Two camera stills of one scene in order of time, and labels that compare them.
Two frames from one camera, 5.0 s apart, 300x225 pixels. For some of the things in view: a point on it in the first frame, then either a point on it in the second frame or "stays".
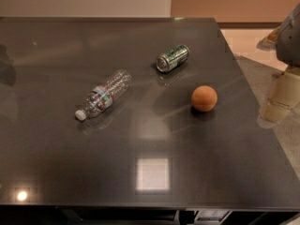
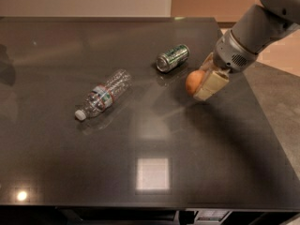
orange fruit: x=203 y=98 -> x=193 y=80
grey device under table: x=210 y=217 stays
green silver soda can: x=172 y=59 stays
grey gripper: x=290 y=42 -> x=229 y=54
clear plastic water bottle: x=101 y=97 stays
